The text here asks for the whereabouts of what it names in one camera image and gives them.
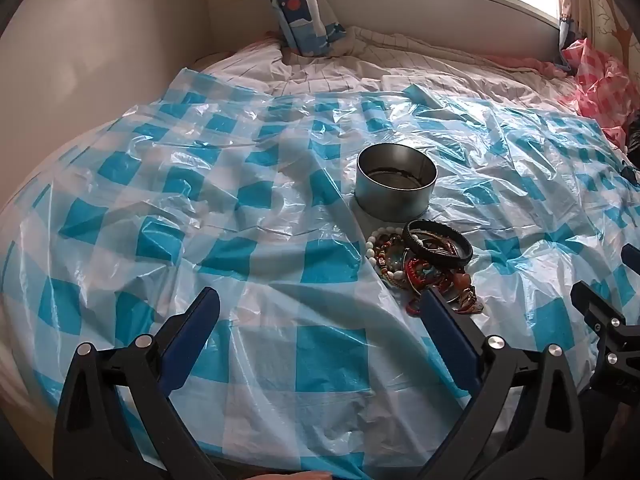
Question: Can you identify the blue checkered plastic sheet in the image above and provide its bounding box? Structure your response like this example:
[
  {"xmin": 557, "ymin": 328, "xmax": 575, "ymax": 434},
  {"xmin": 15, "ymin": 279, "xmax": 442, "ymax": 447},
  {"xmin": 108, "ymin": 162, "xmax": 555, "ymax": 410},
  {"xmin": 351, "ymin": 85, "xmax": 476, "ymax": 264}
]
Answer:
[{"xmin": 0, "ymin": 67, "xmax": 640, "ymax": 480}]

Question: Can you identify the pile of bracelets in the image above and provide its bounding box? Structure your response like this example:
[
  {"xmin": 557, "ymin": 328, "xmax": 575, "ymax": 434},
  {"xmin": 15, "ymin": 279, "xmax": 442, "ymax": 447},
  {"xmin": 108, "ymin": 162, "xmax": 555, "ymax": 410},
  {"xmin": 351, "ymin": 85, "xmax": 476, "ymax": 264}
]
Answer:
[{"xmin": 364, "ymin": 219, "xmax": 485, "ymax": 317}]

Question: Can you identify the pink blanket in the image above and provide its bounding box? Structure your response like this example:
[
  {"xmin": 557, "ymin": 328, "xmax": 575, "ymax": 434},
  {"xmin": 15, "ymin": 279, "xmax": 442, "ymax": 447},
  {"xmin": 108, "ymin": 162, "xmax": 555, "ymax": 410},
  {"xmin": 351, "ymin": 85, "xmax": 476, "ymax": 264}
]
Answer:
[{"xmin": 492, "ymin": 52, "xmax": 576, "ymax": 78}]

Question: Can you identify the pink checkered plastic sheet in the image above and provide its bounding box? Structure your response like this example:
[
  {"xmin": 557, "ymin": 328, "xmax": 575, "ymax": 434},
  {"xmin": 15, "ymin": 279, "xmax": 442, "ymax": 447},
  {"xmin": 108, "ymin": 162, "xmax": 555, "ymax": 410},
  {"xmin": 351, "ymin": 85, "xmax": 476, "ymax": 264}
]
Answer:
[{"xmin": 562, "ymin": 37, "xmax": 640, "ymax": 151}]

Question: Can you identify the striped bed sheet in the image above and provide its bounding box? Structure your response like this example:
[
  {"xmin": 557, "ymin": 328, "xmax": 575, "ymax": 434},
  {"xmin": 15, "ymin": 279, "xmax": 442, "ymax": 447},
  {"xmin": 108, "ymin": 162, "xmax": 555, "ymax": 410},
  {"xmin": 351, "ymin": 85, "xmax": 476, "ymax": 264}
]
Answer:
[{"xmin": 192, "ymin": 25, "xmax": 576, "ymax": 106}]

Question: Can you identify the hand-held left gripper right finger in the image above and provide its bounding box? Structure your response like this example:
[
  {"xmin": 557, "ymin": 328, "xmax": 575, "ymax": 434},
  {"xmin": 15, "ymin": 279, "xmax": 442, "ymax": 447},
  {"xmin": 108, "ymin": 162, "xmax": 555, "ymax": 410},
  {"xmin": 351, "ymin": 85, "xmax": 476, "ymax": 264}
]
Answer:
[{"xmin": 417, "ymin": 290, "xmax": 586, "ymax": 480}]

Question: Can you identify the blue patterned pillow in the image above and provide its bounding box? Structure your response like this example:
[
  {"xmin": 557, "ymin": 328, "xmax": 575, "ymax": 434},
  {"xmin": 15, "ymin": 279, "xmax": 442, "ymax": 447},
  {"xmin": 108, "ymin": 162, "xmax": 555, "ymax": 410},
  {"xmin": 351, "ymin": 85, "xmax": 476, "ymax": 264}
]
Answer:
[{"xmin": 265, "ymin": 0, "xmax": 347, "ymax": 56}]

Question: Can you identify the white bead bracelet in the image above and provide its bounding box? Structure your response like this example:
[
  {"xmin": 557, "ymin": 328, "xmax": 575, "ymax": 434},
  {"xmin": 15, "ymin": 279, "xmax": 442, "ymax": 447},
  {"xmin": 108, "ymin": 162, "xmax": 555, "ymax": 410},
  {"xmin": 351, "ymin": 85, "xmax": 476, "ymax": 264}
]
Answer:
[{"xmin": 365, "ymin": 226, "xmax": 408, "ymax": 288}]

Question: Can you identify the round metal tin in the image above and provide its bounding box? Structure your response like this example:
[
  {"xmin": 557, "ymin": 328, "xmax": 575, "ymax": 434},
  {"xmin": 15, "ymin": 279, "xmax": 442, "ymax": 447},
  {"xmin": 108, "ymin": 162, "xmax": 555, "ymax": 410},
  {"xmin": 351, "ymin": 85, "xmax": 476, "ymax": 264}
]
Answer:
[{"xmin": 354, "ymin": 144, "xmax": 439, "ymax": 222}]

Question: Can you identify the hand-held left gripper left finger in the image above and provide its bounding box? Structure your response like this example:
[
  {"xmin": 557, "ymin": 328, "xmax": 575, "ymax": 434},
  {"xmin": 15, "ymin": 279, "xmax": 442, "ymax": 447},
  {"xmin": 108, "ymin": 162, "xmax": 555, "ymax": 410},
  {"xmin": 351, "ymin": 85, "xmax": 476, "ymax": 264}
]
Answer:
[{"xmin": 52, "ymin": 287, "xmax": 226, "ymax": 480}]

